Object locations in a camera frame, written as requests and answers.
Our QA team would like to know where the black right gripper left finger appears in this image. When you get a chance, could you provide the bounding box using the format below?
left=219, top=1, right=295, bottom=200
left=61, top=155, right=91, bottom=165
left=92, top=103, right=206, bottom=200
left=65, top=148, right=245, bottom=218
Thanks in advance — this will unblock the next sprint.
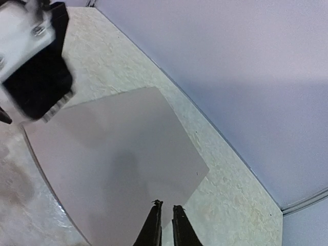
left=134, top=199, right=163, bottom=246

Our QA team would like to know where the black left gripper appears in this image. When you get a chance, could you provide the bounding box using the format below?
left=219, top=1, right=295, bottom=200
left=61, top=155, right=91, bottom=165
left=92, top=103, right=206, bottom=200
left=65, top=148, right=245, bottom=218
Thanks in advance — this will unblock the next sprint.
left=2, top=2, right=73, bottom=119

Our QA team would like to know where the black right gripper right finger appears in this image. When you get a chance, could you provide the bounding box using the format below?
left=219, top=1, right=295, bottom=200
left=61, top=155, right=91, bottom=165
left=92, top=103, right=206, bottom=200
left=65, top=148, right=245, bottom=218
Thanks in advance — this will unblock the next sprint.
left=172, top=205, right=203, bottom=246

